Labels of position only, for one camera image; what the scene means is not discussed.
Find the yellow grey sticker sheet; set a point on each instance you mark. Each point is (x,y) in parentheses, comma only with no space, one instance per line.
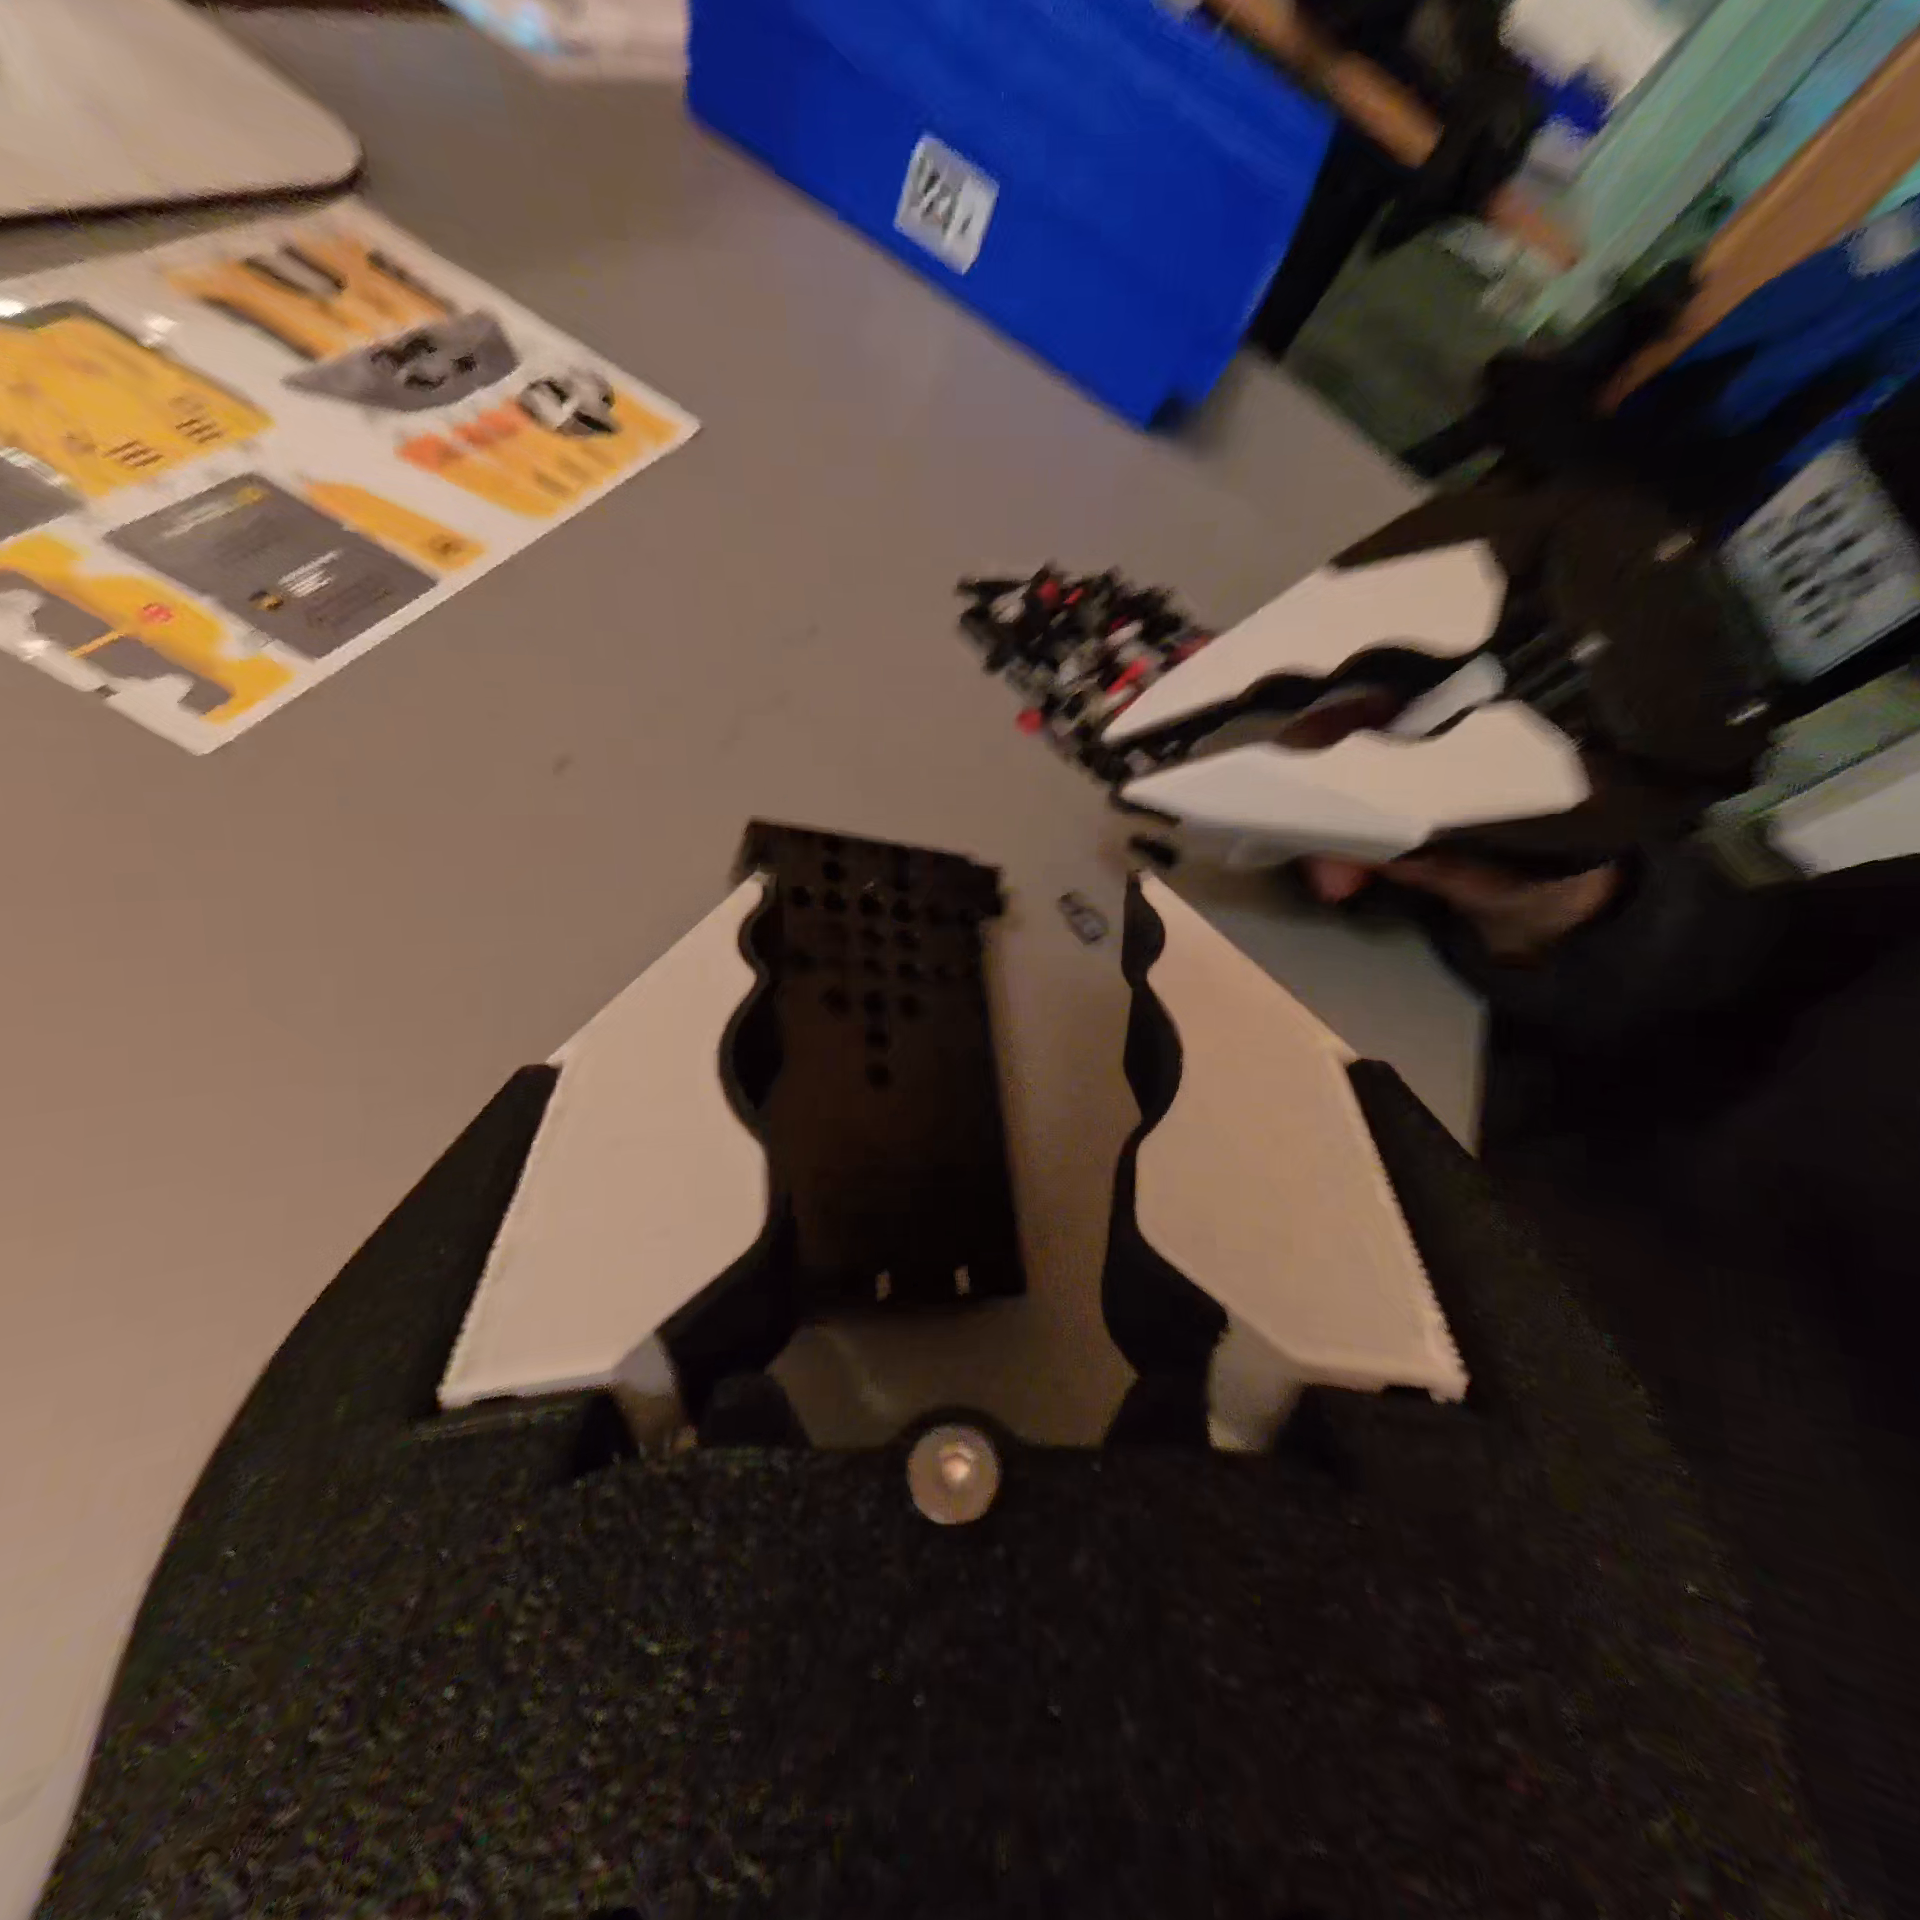
(300,480)

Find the wooden plank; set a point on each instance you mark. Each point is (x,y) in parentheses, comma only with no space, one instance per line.
(1799,194)

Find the black perforated block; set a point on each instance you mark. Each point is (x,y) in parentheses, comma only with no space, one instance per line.
(902,1080)

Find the light grey board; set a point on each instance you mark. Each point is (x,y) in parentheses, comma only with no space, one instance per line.
(135,89)

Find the blue crate with white label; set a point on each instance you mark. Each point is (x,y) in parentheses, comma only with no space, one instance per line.
(1080,224)

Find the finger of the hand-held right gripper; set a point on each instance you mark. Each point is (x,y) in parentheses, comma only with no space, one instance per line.
(1382,786)
(1349,616)

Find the person's right hand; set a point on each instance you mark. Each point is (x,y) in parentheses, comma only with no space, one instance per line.
(1440,896)

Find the pile of black red pins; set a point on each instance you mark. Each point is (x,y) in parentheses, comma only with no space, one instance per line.
(1073,645)

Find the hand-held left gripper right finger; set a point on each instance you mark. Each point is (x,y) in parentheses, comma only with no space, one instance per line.
(1291,1200)

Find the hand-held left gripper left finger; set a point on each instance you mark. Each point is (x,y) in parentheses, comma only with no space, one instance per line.
(599,1185)

